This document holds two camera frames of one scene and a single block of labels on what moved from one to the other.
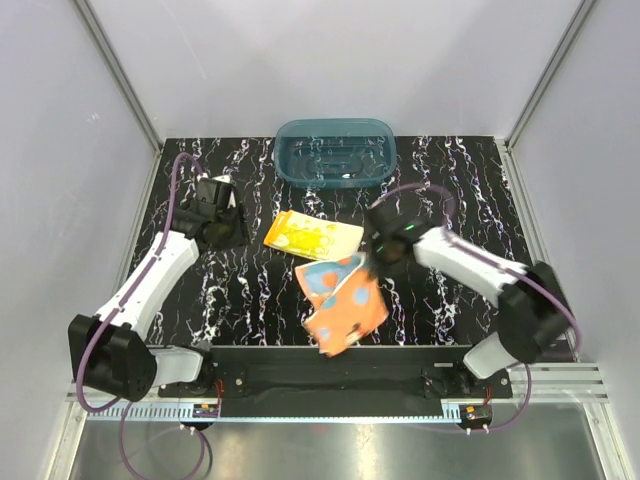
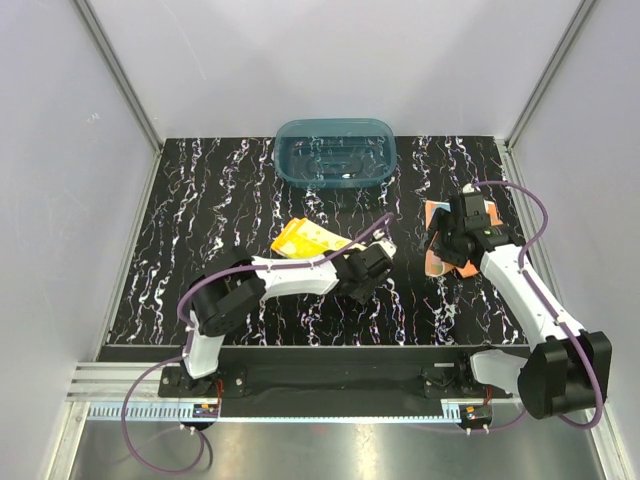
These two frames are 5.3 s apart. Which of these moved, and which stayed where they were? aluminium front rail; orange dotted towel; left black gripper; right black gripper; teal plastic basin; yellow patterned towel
Moved: left black gripper; right black gripper; yellow patterned towel; orange dotted towel
Stayed: teal plastic basin; aluminium front rail
